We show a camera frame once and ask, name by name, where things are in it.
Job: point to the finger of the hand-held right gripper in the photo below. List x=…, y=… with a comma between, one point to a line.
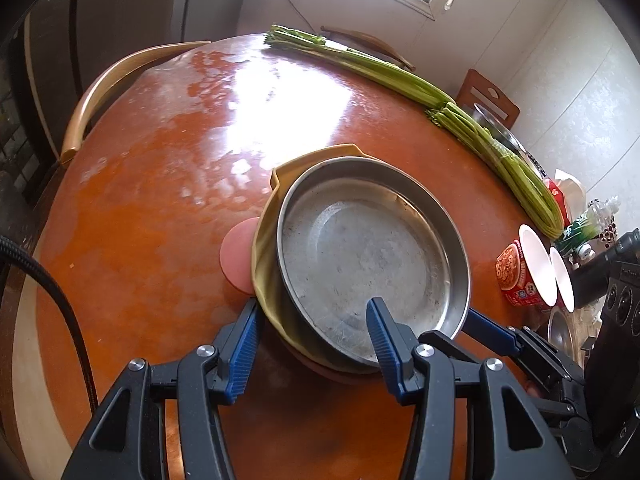
x=492, y=330

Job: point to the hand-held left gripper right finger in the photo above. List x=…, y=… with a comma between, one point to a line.
x=387, y=355

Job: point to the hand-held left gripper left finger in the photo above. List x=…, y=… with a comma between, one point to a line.
x=240, y=355

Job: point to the steel bowl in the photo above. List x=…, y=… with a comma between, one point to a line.
x=562, y=335

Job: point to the yellow shell-shaped plate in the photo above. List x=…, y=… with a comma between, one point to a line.
x=265, y=270

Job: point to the pink animal-shaped plate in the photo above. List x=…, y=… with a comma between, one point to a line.
x=237, y=255

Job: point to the steel pan plate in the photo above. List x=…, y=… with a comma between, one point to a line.
x=360, y=255

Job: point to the black thermos flask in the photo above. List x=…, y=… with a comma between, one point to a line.
x=585, y=280

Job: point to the small white bottle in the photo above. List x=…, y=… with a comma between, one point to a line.
x=584, y=251

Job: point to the bundle of red tubes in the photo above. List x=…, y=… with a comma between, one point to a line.
x=607, y=235

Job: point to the clear plastic bottle green label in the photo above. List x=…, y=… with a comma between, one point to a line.
x=580, y=232

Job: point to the red packet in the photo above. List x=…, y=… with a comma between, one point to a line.
x=555, y=195

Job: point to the white plastic bag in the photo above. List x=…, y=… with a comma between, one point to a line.
x=572, y=187

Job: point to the wrapped green celery bunch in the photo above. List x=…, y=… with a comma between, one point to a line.
x=500, y=160

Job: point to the small steel basin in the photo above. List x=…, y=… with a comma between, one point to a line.
x=500, y=132

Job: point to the dark curved wooden chair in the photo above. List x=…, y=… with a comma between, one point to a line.
x=370, y=40

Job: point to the grey refrigerator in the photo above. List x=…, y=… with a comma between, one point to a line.
x=125, y=10

